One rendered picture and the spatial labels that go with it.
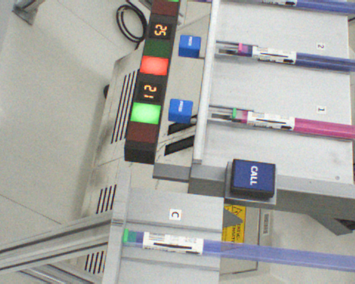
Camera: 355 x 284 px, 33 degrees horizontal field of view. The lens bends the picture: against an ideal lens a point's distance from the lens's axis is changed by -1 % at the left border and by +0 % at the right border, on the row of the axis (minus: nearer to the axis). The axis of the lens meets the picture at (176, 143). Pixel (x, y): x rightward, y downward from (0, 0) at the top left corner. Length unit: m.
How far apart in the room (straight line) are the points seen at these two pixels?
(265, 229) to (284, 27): 0.35
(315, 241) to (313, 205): 0.39
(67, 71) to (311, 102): 0.95
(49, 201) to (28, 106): 0.24
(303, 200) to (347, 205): 0.05
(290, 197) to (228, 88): 0.17
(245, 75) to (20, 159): 0.77
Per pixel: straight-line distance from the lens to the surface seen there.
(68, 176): 1.55
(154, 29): 0.88
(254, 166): 0.70
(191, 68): 1.41
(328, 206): 0.77
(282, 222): 1.07
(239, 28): 0.88
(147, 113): 0.79
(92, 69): 1.72
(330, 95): 0.84
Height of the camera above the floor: 1.16
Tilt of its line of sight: 38 degrees down
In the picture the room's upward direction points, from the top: 70 degrees clockwise
